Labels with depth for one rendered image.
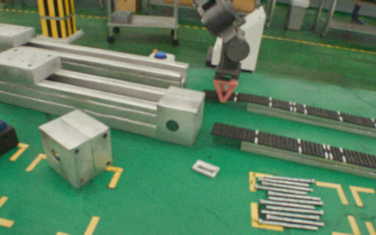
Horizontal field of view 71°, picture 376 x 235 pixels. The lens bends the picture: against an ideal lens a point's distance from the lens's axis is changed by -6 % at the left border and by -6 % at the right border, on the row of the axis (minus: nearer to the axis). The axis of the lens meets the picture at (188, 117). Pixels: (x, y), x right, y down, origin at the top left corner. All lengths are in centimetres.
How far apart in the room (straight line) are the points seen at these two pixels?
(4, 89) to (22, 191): 36
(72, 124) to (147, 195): 20
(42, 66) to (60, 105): 11
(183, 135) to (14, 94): 48
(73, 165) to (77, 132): 6
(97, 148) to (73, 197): 10
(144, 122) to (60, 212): 27
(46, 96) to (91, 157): 28
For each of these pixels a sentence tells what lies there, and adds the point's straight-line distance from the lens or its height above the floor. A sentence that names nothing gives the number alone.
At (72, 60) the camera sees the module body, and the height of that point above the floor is 85.
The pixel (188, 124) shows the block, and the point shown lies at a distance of 61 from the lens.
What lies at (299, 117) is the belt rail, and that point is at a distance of 84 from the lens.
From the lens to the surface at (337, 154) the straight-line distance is 70.
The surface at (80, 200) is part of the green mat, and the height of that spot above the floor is 78.
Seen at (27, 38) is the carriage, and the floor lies 88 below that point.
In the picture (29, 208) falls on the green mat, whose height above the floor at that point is 78.
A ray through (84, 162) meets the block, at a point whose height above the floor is 83.
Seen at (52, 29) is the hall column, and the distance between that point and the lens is 404.
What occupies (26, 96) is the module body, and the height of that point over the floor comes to 81.
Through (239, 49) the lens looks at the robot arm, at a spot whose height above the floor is 98.
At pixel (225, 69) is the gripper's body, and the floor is 90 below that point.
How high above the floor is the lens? 118
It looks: 32 degrees down
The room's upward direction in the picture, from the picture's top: 5 degrees clockwise
